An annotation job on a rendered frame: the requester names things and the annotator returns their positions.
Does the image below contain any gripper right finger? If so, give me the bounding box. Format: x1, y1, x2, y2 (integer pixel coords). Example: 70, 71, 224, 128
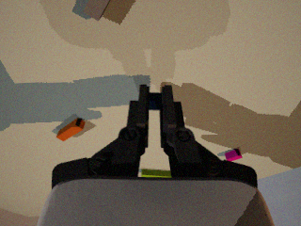
160, 85, 258, 188

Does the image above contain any orange rod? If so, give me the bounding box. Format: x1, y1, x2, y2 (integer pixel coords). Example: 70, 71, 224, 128
56, 118, 85, 141

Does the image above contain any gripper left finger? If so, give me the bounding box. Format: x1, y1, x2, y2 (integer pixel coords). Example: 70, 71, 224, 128
52, 85, 150, 189

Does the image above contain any small blue block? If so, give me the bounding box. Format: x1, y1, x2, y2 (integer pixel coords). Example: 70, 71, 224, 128
149, 92, 162, 110

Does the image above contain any lime green rod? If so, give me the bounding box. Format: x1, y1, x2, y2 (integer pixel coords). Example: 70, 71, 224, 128
141, 169, 171, 177

